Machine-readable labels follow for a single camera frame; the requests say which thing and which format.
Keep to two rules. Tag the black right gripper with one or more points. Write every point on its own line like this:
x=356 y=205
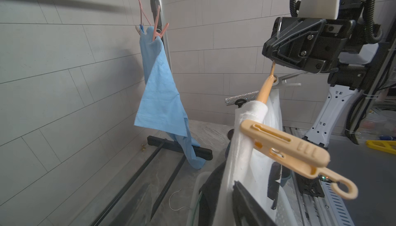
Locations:
x=320 y=45

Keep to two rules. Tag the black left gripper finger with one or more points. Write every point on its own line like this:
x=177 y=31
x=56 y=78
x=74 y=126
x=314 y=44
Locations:
x=246 y=210

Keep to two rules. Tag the white t-shirt black print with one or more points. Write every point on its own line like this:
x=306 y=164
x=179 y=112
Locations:
x=247 y=165

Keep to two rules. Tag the orange plastic hanger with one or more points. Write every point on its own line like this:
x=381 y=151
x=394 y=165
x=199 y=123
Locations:
x=264 y=92

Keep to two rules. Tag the yellow clothespin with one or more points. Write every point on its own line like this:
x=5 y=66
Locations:
x=300 y=156

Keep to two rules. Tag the light blue t-shirt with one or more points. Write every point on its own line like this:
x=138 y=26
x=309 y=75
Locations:
x=160 y=107

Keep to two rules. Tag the pink wire hanger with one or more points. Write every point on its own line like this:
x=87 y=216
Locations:
x=140 y=14

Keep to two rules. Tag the beige clothespin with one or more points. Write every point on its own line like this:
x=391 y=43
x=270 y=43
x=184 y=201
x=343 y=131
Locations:
x=139 y=29

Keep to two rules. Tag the pink clothespin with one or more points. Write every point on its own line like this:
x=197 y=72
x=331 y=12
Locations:
x=157 y=24

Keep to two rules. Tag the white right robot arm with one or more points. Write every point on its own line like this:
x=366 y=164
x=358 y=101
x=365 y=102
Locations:
x=355 y=88

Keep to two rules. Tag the green plastic hanger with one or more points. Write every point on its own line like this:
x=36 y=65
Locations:
x=185 y=207

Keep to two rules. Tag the white laundry basket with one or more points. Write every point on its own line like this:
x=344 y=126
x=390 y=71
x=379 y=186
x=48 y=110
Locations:
x=284 y=214

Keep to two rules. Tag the yellow object far right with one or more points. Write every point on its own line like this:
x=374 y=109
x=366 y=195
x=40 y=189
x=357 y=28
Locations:
x=384 y=146

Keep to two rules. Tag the black clothes rack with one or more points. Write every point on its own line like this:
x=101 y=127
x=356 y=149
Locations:
x=138 y=200

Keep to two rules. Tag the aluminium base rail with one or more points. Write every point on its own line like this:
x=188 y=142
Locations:
x=322 y=207

